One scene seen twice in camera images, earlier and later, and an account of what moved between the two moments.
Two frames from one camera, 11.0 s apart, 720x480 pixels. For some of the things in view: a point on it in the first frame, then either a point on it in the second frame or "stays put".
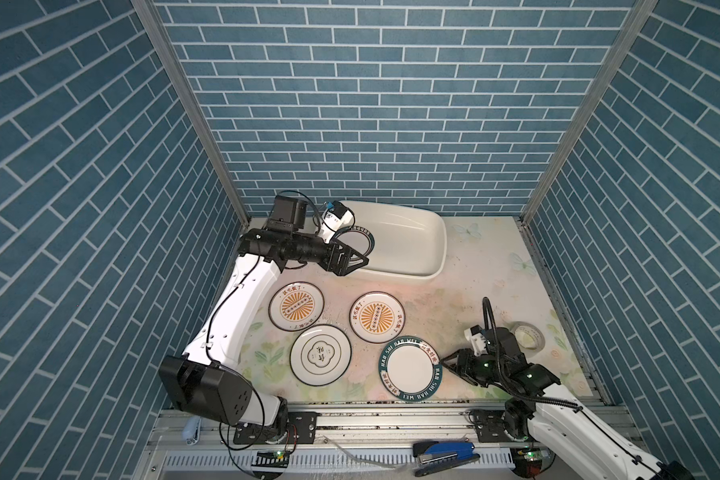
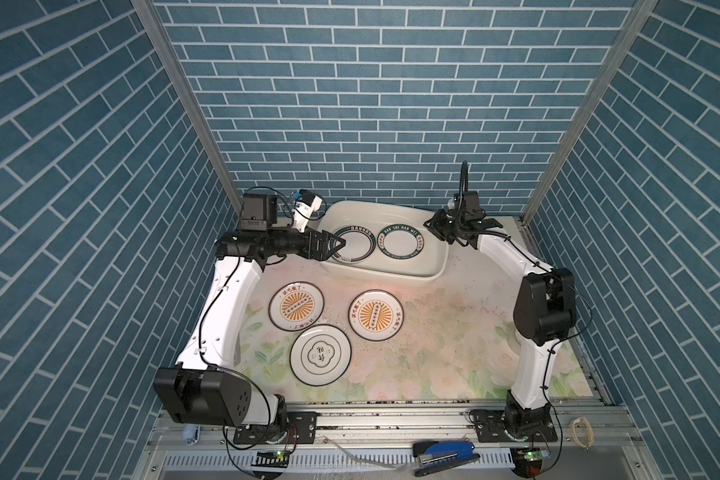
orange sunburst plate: (377, 317) stays put
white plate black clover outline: (320, 355) stays put
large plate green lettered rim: (410, 368) to (400, 241)
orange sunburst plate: (295, 306) stays put
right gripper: (462, 364) to (435, 223)
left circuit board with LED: (277, 458) stays put
